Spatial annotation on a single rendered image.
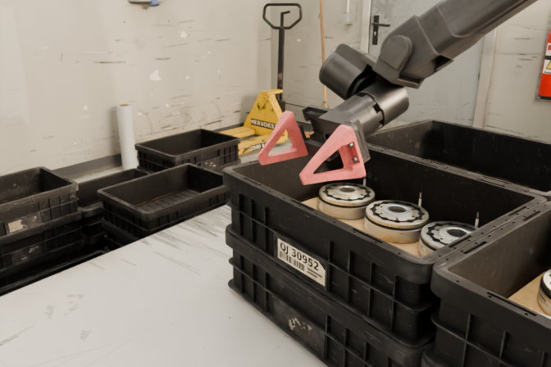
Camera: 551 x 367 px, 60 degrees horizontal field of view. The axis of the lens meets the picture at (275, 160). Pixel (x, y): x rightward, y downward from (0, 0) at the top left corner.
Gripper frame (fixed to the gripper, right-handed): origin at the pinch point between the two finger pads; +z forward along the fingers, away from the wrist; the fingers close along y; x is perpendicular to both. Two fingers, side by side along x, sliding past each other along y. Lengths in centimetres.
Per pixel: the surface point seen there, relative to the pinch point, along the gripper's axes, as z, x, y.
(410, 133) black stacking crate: -44, 26, -26
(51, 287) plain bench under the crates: 34, 17, -39
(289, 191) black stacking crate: -9.4, 17.8, -22.1
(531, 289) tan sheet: -18.9, 26.2, 17.8
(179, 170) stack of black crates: -14, 46, -122
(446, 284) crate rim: -2.3, 9.7, 20.6
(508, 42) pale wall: -267, 104, -156
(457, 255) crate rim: -7.0, 10.7, 18.2
